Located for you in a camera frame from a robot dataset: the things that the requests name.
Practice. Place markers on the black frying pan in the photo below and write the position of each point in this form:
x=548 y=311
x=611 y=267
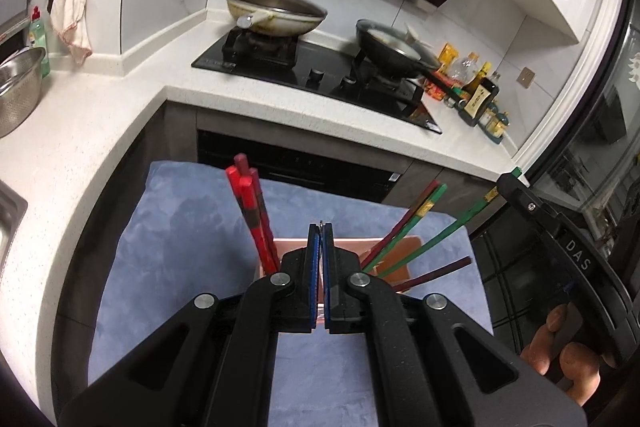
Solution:
x=400 y=54

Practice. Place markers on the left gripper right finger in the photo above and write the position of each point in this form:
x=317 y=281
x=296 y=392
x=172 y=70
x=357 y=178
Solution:
x=328 y=254

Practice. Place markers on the right hand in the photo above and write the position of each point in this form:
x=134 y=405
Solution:
x=578 y=363

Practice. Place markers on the stainless steel bowl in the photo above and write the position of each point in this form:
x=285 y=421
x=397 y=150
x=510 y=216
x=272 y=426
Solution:
x=21 y=85

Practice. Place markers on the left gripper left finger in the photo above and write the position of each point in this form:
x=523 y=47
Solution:
x=313 y=257

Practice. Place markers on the stainless steel sink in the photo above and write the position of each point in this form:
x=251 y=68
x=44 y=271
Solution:
x=12 y=210

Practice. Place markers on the green dish soap bottle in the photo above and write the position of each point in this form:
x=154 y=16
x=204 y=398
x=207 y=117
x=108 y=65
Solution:
x=37 y=38

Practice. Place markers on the dark red chopstick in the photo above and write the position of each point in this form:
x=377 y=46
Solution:
x=400 y=226
x=433 y=275

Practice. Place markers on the green chopstick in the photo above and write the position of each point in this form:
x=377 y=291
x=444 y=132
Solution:
x=469 y=215
x=421 y=213

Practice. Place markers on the bright red chopstick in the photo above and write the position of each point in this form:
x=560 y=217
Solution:
x=243 y=192
x=241 y=162

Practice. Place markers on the black gas stove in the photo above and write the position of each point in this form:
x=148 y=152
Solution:
x=302 y=65

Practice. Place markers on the beige wok with lid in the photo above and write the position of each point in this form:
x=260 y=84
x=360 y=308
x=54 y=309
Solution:
x=277 y=18

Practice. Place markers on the dark soy sauce bottle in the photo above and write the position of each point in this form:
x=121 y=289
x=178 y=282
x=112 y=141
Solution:
x=481 y=91

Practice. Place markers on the green seasoning jars tray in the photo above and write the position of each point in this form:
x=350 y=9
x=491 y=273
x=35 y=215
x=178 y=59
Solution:
x=494 y=123

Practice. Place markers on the orange seasoning packet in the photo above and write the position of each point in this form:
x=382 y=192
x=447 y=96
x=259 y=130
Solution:
x=446 y=57

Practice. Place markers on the pink plastic utensil basket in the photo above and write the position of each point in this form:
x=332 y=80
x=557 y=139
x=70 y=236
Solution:
x=280 y=299

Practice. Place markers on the clear oil bottle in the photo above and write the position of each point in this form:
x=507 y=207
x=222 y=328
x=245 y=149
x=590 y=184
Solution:
x=462 y=70

